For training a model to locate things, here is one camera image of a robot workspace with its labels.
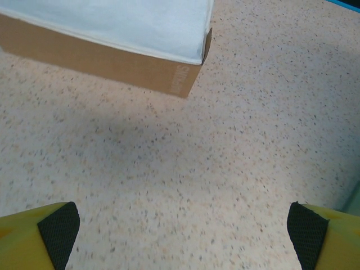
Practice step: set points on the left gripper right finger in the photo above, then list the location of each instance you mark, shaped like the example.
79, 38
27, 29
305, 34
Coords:
337, 244

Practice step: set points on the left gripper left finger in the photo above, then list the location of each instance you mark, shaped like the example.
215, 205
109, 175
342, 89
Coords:
28, 242

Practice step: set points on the stack of white napkins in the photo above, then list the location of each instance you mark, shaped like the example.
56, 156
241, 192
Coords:
112, 22

